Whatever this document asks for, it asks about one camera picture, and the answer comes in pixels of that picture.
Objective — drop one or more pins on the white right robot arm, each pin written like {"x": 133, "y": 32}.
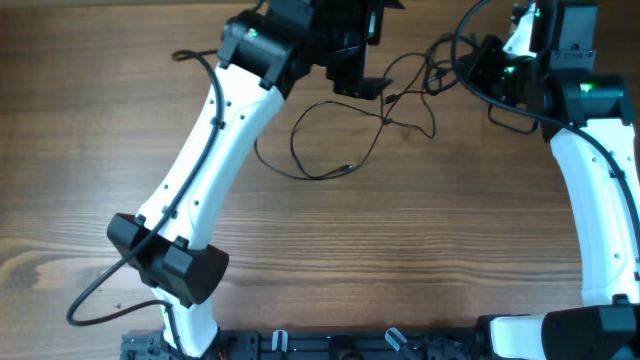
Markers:
{"x": 545, "y": 71}

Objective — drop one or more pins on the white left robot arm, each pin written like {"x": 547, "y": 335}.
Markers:
{"x": 265, "y": 50}

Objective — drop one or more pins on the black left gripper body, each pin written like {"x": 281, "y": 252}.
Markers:
{"x": 345, "y": 37}

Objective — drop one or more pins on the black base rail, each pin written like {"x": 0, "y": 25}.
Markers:
{"x": 445, "y": 344}

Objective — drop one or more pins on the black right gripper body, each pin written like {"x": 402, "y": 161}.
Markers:
{"x": 480, "y": 67}

